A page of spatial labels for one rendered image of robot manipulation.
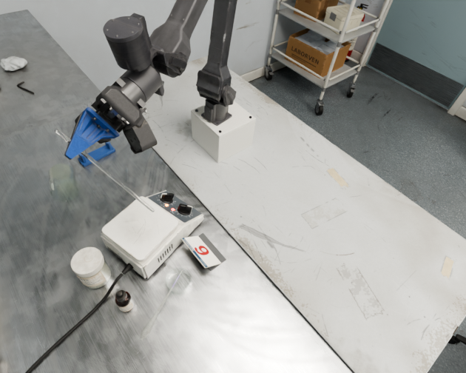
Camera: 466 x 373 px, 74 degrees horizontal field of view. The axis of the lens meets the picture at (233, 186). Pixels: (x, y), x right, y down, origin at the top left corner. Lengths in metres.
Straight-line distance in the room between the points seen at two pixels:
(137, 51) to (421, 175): 2.30
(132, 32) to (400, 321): 0.74
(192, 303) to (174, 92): 0.76
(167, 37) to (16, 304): 0.60
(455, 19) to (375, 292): 2.70
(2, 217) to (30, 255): 0.14
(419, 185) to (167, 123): 1.90
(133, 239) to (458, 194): 2.29
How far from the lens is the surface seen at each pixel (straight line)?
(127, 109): 0.47
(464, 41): 3.23
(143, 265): 0.67
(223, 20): 0.76
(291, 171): 0.93
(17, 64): 1.42
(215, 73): 0.79
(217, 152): 0.88
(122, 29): 0.53
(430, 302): 0.85
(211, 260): 0.71
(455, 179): 2.72
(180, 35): 0.61
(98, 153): 0.97
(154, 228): 0.68
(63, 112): 1.17
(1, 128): 1.19
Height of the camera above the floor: 1.56
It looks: 51 degrees down
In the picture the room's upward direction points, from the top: 6 degrees clockwise
